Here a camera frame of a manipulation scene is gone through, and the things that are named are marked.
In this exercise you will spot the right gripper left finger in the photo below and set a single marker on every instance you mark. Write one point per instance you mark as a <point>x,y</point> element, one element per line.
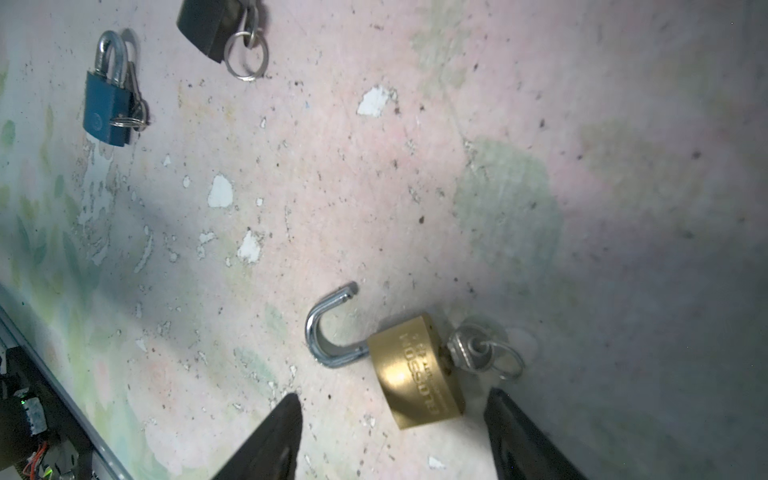
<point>271,451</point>

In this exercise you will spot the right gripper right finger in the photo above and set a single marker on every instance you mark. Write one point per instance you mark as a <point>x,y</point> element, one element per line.
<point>521,451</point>

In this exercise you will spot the large brass padlock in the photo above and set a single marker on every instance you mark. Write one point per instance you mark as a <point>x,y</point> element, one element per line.
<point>417,370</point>

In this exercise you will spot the blue padlock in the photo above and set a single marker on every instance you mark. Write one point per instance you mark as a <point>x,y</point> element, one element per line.
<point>113,105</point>

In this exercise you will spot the black padlock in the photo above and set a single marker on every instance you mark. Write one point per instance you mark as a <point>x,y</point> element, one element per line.
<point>214,26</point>

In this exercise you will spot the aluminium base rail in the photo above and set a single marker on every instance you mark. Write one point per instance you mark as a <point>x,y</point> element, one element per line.
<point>44,435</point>

